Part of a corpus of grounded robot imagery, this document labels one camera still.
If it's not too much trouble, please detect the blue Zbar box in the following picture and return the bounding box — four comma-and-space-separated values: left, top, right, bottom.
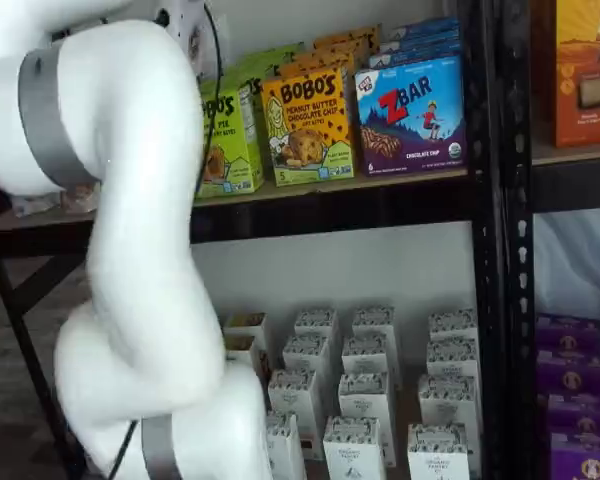
379, 29, 462, 54
392, 17, 460, 40
354, 53, 468, 177
368, 42, 464, 69

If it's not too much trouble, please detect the yellow Bobo's box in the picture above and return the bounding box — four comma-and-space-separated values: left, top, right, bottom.
313, 23, 382, 54
260, 67, 356, 188
304, 37, 371, 64
278, 49, 357, 81

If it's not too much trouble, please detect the orange snack box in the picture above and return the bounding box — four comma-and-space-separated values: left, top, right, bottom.
554, 0, 600, 149

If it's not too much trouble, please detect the green Bobo's box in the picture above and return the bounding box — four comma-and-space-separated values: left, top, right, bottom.
193, 77, 265, 197
237, 42, 306, 76
229, 59, 284, 99

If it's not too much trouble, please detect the purple snack box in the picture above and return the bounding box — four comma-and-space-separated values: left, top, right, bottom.
546, 393, 600, 439
534, 349, 600, 399
549, 432, 600, 480
536, 312, 600, 356

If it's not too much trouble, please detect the white floral print box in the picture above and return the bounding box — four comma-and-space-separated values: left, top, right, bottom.
282, 333, 331, 401
425, 338, 480, 381
337, 372, 399, 469
293, 307, 340, 361
340, 334, 401, 391
417, 374, 481, 471
351, 305, 397, 346
407, 423, 470, 480
263, 410, 309, 480
427, 309, 479, 346
322, 415, 384, 480
267, 368, 319, 461

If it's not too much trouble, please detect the yellow granola box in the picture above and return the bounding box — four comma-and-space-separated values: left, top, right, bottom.
222, 312, 270, 346
223, 333, 272, 386

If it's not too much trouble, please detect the white plastic sheet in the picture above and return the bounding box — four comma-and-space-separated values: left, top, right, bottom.
533, 208, 600, 321

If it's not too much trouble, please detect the wooden shelf board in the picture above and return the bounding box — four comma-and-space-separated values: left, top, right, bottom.
219, 299, 481, 480
0, 167, 470, 236
532, 144, 600, 167

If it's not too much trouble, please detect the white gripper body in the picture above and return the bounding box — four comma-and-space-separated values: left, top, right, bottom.
154, 0, 229, 79

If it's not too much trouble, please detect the black metal shelf rack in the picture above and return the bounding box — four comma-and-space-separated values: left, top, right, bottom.
499, 0, 600, 480
0, 0, 509, 480

